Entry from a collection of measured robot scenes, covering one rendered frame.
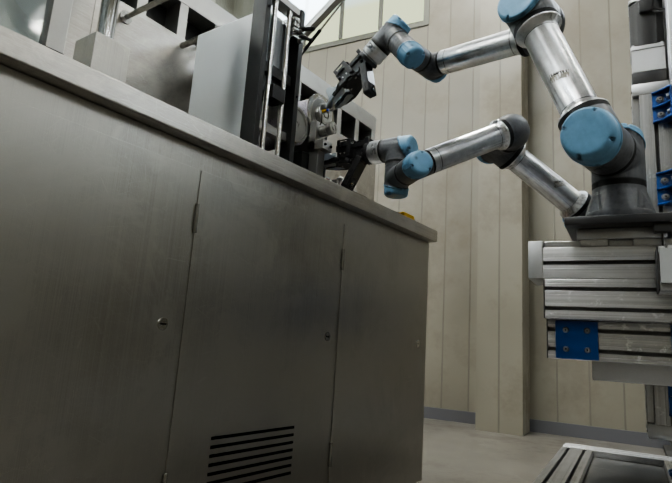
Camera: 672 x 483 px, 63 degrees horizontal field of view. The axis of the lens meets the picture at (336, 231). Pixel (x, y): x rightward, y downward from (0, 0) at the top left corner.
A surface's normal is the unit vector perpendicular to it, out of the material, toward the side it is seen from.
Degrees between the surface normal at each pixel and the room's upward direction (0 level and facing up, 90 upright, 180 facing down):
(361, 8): 90
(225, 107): 90
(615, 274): 90
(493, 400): 90
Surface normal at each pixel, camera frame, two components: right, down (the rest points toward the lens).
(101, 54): 0.82, -0.07
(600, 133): -0.66, -0.07
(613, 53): -0.47, -0.21
